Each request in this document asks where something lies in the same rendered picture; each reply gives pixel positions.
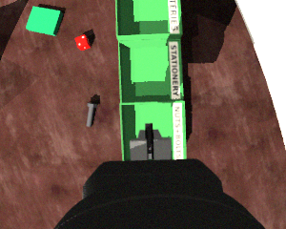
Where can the green three-compartment bin rack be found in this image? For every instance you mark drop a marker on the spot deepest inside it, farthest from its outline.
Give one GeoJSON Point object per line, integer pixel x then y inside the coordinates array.
{"type": "Point", "coordinates": [150, 71]}

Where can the red die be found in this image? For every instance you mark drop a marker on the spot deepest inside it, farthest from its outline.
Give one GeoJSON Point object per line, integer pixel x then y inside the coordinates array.
{"type": "Point", "coordinates": [82, 42]}

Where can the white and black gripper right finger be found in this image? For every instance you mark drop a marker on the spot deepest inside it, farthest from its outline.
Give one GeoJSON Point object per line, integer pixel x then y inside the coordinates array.
{"type": "Point", "coordinates": [161, 147]}

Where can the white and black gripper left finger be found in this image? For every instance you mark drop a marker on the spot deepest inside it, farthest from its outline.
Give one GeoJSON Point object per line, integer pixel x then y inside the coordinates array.
{"type": "Point", "coordinates": [139, 146]}

